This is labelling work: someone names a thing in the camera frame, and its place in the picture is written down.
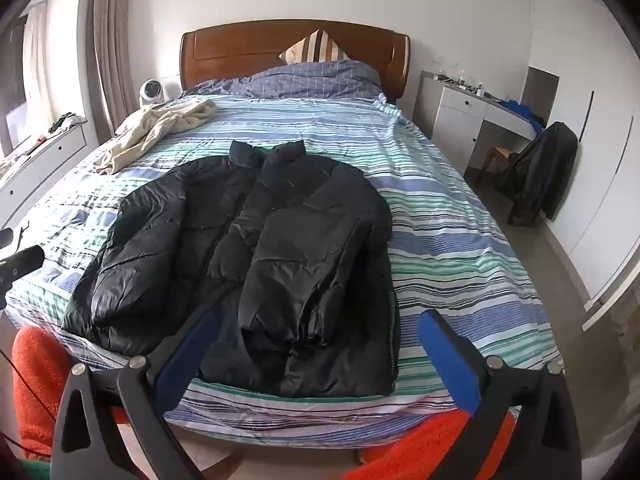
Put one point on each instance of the white desk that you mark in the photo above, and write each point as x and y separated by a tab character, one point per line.
460	125

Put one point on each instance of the white windowsill cabinet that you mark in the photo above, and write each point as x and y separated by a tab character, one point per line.
45	160

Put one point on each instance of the black bag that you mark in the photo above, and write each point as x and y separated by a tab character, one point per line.
545	170

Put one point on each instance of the wooden headboard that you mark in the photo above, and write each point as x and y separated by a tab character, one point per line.
240	52

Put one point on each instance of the white wardrobe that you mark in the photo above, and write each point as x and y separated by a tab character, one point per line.
590	170

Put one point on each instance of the black puffer jacket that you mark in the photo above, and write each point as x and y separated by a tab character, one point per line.
300	220

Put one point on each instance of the small white fan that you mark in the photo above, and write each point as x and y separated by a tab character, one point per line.
149	92

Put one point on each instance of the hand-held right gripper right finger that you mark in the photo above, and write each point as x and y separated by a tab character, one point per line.
447	355

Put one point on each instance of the beige knitted garment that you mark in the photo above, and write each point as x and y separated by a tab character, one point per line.
155	127

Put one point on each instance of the orange fleece trousers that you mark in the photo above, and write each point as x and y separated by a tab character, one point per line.
35	385

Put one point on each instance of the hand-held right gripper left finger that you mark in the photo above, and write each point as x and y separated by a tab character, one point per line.
186	352

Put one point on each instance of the blue-grey pillow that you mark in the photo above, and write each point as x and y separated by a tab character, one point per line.
310	80

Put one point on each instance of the clutter on windowsill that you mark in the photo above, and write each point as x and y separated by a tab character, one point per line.
65	121

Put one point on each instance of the wooden chair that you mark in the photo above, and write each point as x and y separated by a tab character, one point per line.
497	157

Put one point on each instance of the blue cloth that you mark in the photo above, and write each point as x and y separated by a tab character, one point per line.
520	110

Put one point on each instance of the beige curtain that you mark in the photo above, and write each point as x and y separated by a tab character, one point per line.
110	50

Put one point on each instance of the brown striped pillow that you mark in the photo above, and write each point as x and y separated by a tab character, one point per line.
315	49

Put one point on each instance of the bed with striped sheet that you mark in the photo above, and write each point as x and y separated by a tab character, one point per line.
450	240

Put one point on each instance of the green garment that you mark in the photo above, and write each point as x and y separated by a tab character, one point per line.
35	470

